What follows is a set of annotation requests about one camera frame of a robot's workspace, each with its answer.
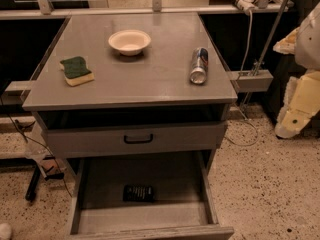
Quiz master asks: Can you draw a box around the green and yellow sponge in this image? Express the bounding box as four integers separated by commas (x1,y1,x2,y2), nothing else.
59,56,94,87

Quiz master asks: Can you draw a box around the black drawer handle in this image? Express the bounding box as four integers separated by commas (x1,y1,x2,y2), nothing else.
123,134,154,145

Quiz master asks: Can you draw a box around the white paper bowl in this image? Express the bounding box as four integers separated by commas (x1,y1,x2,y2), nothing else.
108,30,151,56

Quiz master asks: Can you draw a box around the grey side bracket block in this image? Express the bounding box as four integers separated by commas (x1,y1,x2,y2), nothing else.
227,70,273,93

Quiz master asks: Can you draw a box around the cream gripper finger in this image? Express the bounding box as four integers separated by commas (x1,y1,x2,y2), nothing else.
275,71,320,138

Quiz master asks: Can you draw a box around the metal diagonal rod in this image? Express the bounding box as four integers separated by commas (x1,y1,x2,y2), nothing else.
250,0,289,76

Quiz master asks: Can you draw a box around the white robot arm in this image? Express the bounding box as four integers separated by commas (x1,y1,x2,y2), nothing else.
273,3,320,138

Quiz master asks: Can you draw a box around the closed grey top drawer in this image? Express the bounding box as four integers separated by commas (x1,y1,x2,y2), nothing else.
43,122,226,158

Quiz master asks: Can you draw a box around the silver blue drink can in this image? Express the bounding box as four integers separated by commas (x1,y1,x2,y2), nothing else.
190,47,208,84

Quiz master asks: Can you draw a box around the black thin cable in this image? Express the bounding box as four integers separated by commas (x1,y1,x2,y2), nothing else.
0,97,73,198

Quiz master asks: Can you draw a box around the grey drawer cabinet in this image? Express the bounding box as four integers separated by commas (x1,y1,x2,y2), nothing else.
21,12,239,240

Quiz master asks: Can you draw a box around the white object at floor corner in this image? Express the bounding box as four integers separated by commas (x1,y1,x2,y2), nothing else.
0,223,12,240

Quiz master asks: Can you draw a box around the black clamp tool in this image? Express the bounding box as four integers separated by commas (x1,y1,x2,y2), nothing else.
25,157,64,202

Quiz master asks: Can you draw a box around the open grey middle drawer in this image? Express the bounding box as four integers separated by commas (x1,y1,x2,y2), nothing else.
66,152,234,240

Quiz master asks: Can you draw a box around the dark rxbar chocolate bar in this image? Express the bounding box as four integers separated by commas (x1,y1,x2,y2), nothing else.
123,185,154,202

